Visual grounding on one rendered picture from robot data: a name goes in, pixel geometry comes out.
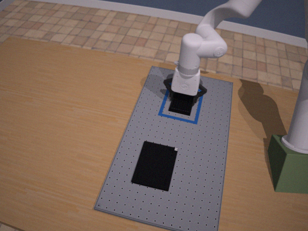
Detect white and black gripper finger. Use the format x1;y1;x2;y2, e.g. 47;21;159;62
163;78;174;101
192;84;207;106

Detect black rectangular pad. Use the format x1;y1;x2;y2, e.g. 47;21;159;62
131;141;178;191

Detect blue tape outline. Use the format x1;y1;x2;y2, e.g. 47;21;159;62
158;89;203;124

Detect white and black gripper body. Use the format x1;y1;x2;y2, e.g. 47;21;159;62
171;67;200;96

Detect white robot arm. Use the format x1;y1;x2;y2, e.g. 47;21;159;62
174;0;308;154

